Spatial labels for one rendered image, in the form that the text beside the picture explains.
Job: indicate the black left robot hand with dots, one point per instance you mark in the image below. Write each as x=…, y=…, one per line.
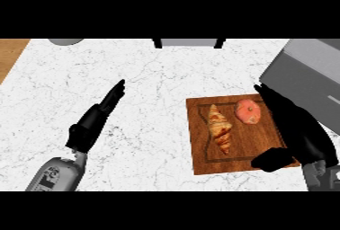
x=90, y=122

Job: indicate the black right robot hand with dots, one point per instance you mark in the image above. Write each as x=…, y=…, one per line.
x=294, y=128

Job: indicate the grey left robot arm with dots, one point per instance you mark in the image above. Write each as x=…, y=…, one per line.
x=58, y=175

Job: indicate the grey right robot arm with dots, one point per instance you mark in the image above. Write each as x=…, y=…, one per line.
x=321, y=176

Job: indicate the brown wooden cutting board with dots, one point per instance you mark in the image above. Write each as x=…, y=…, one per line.
x=232, y=134

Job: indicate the large grey box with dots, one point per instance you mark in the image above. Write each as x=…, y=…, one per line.
x=305, y=81

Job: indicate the pink frosted donut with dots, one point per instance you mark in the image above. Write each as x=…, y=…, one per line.
x=247, y=111

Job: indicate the golden brown croissant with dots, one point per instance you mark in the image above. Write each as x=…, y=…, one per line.
x=219, y=128

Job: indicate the grey round object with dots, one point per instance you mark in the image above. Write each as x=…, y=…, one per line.
x=65, y=41

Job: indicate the grey appliance with black legs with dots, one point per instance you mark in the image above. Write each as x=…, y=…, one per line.
x=189, y=42

